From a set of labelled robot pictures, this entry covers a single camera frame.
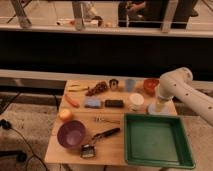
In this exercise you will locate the red bowl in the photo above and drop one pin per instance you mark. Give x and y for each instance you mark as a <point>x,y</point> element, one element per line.
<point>149,85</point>

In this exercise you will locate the white cup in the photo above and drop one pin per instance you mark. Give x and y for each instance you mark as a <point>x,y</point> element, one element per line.
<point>136,101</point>

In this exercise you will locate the brown grape bunch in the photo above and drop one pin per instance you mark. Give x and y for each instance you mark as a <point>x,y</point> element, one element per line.
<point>99,88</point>

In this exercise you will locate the green plastic tray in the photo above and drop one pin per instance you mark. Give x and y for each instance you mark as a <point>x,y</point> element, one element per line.
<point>156,141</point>

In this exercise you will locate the seated person in background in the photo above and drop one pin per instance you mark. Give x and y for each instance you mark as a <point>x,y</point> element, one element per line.
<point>144,13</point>

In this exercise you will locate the black handled brush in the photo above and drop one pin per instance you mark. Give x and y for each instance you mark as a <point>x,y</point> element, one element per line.
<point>88,150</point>

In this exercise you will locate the metal fork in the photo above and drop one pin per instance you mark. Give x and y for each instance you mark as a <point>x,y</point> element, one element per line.
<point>99,119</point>

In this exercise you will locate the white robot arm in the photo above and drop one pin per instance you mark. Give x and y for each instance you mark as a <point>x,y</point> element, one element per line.
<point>176,84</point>

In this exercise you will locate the orange carrot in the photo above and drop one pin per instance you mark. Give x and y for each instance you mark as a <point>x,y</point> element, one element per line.
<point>71,101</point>

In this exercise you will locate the light blue cup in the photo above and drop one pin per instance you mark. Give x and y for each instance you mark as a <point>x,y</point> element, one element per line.
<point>129,84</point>

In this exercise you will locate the yellow banana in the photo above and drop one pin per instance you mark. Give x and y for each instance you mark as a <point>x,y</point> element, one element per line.
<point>77,88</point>

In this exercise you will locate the blue sponge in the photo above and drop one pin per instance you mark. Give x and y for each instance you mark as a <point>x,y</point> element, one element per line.
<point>92,103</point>

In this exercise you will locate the red yellow apple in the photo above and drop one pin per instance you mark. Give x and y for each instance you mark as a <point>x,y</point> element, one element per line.
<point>65,115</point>

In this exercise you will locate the black rectangular block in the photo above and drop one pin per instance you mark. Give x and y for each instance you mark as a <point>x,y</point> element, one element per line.
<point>114,103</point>

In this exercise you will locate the purple bowl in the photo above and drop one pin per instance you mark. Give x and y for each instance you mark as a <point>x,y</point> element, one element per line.
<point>71,134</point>

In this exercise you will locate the wooden board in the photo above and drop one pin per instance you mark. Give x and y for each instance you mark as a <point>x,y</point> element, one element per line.
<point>109,151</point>

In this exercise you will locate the small metal cup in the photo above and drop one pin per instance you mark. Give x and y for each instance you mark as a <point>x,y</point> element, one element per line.
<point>113,84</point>

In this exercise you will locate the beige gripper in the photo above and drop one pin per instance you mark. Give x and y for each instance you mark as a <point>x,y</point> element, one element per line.
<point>160,106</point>

